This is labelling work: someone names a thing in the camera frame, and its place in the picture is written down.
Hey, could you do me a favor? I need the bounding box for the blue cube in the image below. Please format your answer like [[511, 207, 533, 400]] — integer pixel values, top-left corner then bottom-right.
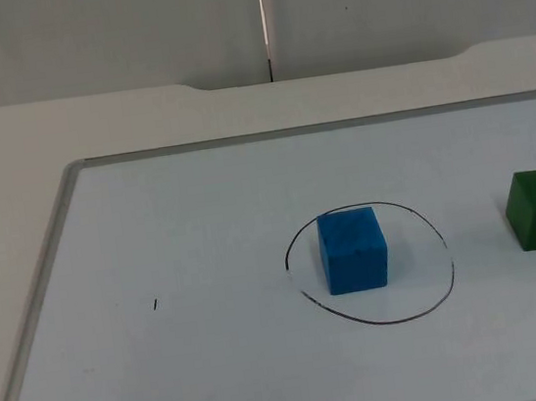
[[315, 204, 393, 298]]

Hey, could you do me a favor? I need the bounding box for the grey-framed whiteboard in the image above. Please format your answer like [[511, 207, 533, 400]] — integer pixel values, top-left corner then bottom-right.
[[0, 89, 536, 401]]

